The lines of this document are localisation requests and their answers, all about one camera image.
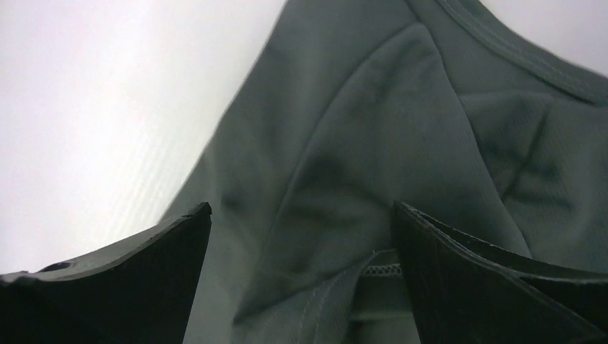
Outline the grey t shirt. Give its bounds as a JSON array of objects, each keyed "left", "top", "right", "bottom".
[{"left": 167, "top": 1, "right": 607, "bottom": 343}]

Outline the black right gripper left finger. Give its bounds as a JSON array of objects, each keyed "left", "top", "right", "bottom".
[{"left": 1, "top": 203, "right": 212, "bottom": 344}]

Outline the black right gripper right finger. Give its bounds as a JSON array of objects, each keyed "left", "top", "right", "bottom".
[{"left": 391, "top": 202, "right": 607, "bottom": 343}]

